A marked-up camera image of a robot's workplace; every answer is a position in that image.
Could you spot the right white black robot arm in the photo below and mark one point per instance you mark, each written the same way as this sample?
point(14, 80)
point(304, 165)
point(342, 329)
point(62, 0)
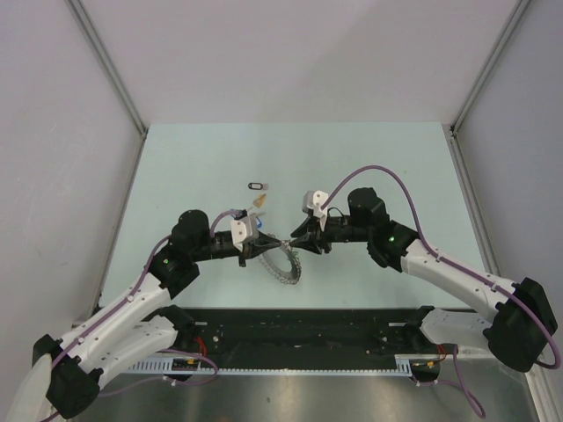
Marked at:
point(513, 321)

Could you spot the brass key with tan tag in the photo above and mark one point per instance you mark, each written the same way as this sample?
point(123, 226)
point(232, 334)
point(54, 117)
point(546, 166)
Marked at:
point(260, 200)

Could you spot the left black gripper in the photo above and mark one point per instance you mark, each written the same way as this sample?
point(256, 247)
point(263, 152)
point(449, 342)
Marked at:
point(266, 242)

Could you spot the black key tag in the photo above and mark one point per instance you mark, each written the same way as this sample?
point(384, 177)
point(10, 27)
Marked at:
point(258, 186)

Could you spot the right aluminium frame post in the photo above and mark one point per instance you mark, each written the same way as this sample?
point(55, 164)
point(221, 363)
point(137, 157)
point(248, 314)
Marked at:
point(492, 60)

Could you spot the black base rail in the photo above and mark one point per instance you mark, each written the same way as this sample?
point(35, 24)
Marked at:
point(379, 330)

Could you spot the aluminium frame post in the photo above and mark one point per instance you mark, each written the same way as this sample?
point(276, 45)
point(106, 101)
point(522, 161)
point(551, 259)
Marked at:
point(492, 60)
point(91, 35)

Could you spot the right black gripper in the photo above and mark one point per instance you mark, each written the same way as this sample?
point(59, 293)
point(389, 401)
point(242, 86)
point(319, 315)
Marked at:
point(307, 243)

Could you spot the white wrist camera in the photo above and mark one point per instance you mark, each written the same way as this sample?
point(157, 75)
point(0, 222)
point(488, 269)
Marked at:
point(244, 231)
point(314, 206)

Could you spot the white slotted cable duct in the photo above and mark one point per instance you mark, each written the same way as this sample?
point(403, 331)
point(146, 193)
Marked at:
point(398, 365)

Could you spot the left aluminium frame post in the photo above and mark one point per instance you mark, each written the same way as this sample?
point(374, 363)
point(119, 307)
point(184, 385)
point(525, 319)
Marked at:
point(91, 35)

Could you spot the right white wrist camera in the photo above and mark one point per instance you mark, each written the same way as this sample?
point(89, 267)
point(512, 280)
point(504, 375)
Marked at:
point(314, 206)

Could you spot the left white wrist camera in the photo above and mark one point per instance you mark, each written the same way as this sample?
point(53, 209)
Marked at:
point(244, 231)

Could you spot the blue key tag right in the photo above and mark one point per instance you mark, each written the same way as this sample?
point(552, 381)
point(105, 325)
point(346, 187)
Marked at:
point(259, 219)

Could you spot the aluminium side rail right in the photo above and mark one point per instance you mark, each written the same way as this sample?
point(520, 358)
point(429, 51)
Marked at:
point(484, 240)

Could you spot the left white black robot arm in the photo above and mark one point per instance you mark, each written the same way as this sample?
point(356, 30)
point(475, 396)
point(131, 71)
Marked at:
point(142, 320)

